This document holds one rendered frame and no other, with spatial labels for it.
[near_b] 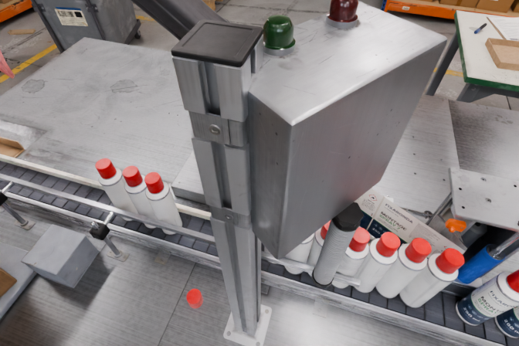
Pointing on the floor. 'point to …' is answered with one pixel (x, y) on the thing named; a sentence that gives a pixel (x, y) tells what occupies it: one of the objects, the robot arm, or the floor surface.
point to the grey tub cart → (76, 1)
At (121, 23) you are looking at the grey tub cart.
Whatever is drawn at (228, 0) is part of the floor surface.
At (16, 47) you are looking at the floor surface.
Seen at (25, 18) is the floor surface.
